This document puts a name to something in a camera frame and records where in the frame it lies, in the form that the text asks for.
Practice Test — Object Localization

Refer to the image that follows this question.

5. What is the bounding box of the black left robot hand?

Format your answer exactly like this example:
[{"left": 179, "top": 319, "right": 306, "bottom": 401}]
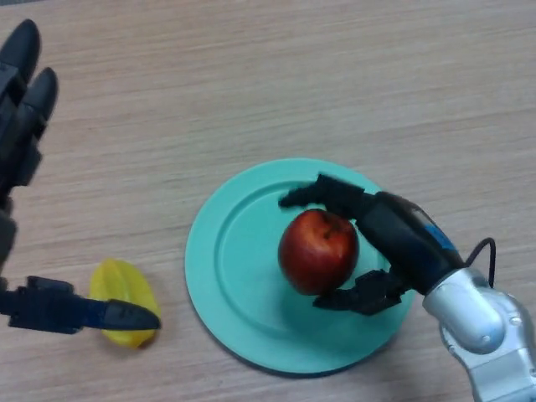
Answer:
[{"left": 0, "top": 18, "right": 162, "bottom": 335}]

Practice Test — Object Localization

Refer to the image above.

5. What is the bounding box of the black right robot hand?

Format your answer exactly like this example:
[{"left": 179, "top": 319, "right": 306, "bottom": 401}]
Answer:
[{"left": 278, "top": 173, "right": 466, "bottom": 317}]

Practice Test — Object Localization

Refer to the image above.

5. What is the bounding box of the red apple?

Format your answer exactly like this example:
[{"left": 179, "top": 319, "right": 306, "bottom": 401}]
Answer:
[{"left": 277, "top": 209, "right": 360, "bottom": 296}]

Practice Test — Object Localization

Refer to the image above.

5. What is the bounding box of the green round plate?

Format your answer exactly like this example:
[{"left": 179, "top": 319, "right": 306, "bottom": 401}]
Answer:
[{"left": 184, "top": 157, "right": 418, "bottom": 375}]

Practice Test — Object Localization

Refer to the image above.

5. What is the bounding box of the yellow starfruit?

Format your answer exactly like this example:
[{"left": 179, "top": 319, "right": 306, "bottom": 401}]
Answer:
[{"left": 88, "top": 257, "right": 162, "bottom": 350}]

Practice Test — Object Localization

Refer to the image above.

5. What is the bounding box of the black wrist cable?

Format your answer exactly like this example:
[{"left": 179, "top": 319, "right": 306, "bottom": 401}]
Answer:
[{"left": 463, "top": 237, "right": 497, "bottom": 290}]

